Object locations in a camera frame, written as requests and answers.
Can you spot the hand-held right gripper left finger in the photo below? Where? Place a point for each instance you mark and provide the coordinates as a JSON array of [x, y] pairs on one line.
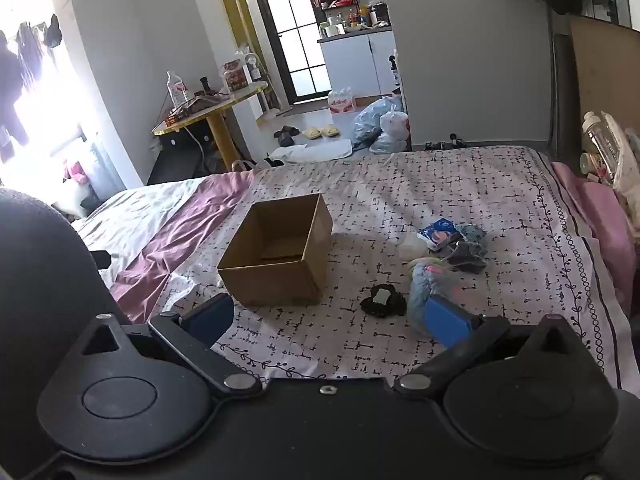
[[212, 317]]

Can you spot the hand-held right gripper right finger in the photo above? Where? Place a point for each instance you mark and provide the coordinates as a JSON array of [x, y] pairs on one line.
[[447, 322]]

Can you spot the brown cardboard box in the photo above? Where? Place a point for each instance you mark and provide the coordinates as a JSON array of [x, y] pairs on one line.
[[272, 280]]

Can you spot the grey sock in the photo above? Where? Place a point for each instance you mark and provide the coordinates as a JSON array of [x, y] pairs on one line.
[[470, 252]]

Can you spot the blue tissue packet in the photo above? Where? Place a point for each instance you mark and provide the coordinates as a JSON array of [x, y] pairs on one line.
[[440, 232]]

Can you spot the pink satin quilt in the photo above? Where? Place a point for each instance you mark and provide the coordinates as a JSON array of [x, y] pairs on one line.
[[190, 220]]

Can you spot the pink plush toy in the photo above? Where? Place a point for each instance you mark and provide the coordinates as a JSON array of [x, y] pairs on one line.
[[75, 171]]

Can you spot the black-patterned white bedsheet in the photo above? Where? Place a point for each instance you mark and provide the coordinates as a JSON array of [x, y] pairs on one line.
[[400, 185]]

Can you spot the black cabinet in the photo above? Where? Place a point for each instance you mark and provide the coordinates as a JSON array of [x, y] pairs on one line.
[[172, 157]]

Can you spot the black metal gadget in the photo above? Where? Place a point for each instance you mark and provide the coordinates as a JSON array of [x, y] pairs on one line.
[[445, 143]]

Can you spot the pale blue plastic bag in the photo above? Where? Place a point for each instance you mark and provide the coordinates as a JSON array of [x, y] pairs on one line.
[[387, 144]]

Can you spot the pink cloth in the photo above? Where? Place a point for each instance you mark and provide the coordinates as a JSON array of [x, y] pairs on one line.
[[600, 210]]

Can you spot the black slipper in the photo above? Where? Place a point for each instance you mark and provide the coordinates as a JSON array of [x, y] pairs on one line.
[[291, 130], [283, 138]]

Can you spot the round yellow table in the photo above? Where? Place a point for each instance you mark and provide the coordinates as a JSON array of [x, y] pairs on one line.
[[220, 125]]

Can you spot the white floor mat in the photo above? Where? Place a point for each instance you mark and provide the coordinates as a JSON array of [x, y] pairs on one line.
[[320, 150]]

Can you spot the hanging dark laundry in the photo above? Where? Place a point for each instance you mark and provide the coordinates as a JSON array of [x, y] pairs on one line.
[[20, 70]]

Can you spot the white plastic bag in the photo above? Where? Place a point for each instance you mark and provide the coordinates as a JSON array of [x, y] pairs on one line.
[[396, 124]]

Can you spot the yellow slipper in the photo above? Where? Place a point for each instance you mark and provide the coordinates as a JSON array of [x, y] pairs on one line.
[[330, 130], [312, 133]]

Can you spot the blue-grey garbage bag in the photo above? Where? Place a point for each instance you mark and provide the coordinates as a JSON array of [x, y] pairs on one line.
[[370, 120]]

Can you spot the clear water bottle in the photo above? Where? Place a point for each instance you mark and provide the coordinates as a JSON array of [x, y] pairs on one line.
[[177, 91]]

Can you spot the clear plastic bottle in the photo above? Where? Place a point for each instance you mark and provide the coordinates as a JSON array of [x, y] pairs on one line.
[[597, 145]]

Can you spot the red snack jar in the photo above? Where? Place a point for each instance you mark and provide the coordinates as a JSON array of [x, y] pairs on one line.
[[235, 77]]

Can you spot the pink pack of bottles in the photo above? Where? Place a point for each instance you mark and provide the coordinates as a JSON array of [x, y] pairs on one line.
[[342, 101]]

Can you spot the black spray bottle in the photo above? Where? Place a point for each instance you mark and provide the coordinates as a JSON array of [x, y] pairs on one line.
[[394, 67]]

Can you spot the white kitchen cabinet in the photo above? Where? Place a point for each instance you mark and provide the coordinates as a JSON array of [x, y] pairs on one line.
[[355, 62]]

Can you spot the brown headboard panel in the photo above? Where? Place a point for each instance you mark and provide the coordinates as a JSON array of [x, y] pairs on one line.
[[600, 70]]

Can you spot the black-framed glass door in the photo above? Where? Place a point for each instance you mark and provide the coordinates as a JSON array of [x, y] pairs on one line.
[[287, 30]]

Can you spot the metal chair frame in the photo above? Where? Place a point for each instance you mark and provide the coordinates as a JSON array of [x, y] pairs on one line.
[[242, 164]]

